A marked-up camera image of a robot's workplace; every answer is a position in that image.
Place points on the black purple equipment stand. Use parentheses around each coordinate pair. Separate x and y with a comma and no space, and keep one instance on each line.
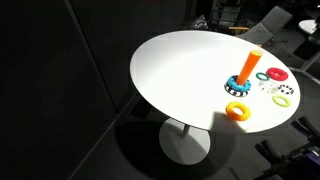
(302,163)

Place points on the white background table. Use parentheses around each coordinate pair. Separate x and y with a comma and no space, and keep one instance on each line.
(308,26)

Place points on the white table pedestal base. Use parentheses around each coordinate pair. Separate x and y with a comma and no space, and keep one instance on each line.
(183,143)

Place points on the grey chair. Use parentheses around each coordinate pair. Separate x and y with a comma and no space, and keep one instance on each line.
(268,27)

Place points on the orange ring holder peg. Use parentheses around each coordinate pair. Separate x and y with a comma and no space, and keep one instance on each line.
(252,59)

